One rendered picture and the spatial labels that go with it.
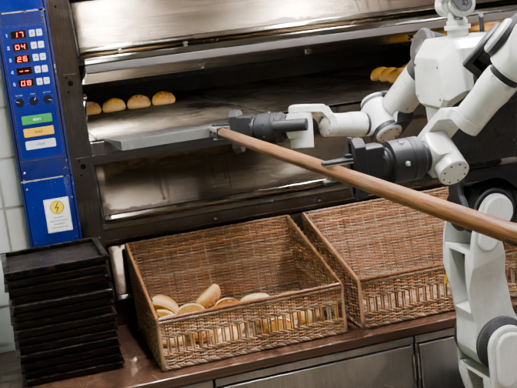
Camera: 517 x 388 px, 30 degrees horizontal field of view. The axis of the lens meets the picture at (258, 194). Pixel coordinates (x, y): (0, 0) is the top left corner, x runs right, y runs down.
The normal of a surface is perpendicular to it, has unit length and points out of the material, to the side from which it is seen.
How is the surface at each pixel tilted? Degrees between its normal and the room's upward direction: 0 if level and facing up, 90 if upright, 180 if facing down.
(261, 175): 70
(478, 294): 90
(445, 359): 90
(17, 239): 90
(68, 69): 90
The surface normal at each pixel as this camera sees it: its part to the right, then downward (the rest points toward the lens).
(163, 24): 0.22, -0.19
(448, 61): -0.59, 0.14
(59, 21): 0.28, 0.15
